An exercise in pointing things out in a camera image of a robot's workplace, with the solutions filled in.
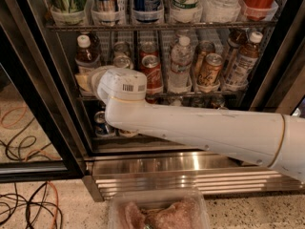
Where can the clear plastic food container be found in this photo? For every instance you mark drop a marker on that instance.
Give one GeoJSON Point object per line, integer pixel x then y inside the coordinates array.
{"type": "Point", "coordinates": [182, 208]}

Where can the clear water bottle shelf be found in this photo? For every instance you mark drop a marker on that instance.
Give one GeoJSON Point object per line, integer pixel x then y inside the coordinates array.
{"type": "Point", "coordinates": [221, 11]}
{"type": "Point", "coordinates": [176, 102]}

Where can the orange can shelf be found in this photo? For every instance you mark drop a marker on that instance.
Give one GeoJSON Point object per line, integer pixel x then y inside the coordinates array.
{"type": "Point", "coordinates": [208, 77]}
{"type": "Point", "coordinates": [203, 48]}

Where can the orange can front middle shelf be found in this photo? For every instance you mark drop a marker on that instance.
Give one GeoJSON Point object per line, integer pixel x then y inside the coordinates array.
{"type": "Point", "coordinates": [208, 77]}

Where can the clear water bottle front middle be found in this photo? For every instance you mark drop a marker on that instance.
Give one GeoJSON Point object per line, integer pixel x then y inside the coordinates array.
{"type": "Point", "coordinates": [181, 61]}

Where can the glass fridge door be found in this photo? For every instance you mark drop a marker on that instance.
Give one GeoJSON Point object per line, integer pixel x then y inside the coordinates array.
{"type": "Point", "coordinates": [36, 143]}
{"type": "Point", "coordinates": [282, 86]}

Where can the red cola can rear middle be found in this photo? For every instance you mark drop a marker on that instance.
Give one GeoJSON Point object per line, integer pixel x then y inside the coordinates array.
{"type": "Point", "coordinates": [148, 48]}

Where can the green drink bottle top shelf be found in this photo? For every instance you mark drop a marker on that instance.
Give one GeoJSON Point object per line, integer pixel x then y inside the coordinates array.
{"type": "Point", "coordinates": [68, 12]}

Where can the clear water bottle rear middle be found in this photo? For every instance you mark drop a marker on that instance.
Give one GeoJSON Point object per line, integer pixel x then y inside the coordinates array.
{"type": "Point", "coordinates": [176, 38]}

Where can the clear water bottle bottom shelf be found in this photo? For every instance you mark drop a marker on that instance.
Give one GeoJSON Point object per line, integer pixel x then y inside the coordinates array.
{"type": "Point", "coordinates": [176, 102]}

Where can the gold can bottom rear right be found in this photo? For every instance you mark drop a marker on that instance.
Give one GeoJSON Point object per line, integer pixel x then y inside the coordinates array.
{"type": "Point", "coordinates": [217, 101]}

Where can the top wire shelf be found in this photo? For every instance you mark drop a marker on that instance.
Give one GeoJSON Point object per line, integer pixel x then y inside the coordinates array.
{"type": "Point", "coordinates": [165, 26]}

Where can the gold can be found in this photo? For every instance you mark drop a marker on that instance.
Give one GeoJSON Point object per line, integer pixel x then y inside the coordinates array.
{"type": "Point", "coordinates": [217, 101]}
{"type": "Point", "coordinates": [125, 133]}

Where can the white green can top shelf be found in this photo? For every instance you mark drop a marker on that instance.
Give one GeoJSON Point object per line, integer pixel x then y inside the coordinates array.
{"type": "Point", "coordinates": [185, 11]}

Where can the white green soda can rear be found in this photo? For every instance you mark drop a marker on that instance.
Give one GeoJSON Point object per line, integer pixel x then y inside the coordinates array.
{"type": "Point", "coordinates": [121, 48]}

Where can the stainless steel fridge base grille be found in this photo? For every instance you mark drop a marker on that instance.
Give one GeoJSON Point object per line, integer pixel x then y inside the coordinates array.
{"type": "Point", "coordinates": [211, 174]}

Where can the right glass fridge door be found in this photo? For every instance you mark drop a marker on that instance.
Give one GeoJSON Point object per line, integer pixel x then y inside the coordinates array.
{"type": "Point", "coordinates": [282, 86]}

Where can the brown tea bottle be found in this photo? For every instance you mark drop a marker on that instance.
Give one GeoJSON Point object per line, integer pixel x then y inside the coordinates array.
{"type": "Point", "coordinates": [237, 37]}
{"type": "Point", "coordinates": [244, 62]}
{"type": "Point", "coordinates": [87, 56]}
{"type": "Point", "coordinates": [95, 43]}

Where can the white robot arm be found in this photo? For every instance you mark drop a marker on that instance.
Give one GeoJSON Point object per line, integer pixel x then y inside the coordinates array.
{"type": "Point", "coordinates": [274, 141]}

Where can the red cola can bottom rear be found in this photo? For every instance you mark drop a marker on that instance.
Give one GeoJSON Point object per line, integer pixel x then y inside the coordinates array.
{"type": "Point", "coordinates": [152, 100]}

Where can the gold can bottom front left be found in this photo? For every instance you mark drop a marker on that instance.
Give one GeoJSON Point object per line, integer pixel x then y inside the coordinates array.
{"type": "Point", "coordinates": [125, 133]}

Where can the wire shelf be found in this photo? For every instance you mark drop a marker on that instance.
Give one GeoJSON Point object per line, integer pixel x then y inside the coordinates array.
{"type": "Point", "coordinates": [165, 26]}
{"type": "Point", "coordinates": [166, 95]}

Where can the red cola can front middle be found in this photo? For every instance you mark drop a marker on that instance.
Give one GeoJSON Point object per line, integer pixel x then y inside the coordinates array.
{"type": "Point", "coordinates": [151, 67]}

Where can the silver can bottom rear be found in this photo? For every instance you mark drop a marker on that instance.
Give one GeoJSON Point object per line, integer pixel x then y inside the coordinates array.
{"type": "Point", "coordinates": [198, 102]}

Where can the blue energy can bottom front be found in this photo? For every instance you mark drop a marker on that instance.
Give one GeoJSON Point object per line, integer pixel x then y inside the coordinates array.
{"type": "Point", "coordinates": [101, 126]}

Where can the left glass fridge door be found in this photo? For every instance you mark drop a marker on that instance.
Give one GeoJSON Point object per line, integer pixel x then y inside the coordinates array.
{"type": "Point", "coordinates": [36, 143]}

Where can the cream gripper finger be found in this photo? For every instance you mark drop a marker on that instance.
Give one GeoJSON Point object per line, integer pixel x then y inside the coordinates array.
{"type": "Point", "coordinates": [82, 81]}

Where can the white green soda can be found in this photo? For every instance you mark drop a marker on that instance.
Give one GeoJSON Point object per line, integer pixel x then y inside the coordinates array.
{"type": "Point", "coordinates": [121, 48]}
{"type": "Point", "coordinates": [123, 61]}

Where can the white green soda can front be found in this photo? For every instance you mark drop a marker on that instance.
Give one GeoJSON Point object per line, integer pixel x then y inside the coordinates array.
{"type": "Point", "coordinates": [123, 61]}

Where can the orange can rear middle shelf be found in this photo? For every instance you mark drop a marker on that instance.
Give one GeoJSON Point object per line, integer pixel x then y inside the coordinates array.
{"type": "Point", "coordinates": [203, 48]}

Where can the clear water bottle top shelf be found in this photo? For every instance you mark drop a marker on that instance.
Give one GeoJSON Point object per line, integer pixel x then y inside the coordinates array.
{"type": "Point", "coordinates": [221, 11]}

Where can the middle wire shelf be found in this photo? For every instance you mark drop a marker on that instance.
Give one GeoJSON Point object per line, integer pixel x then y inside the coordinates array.
{"type": "Point", "coordinates": [166, 95]}

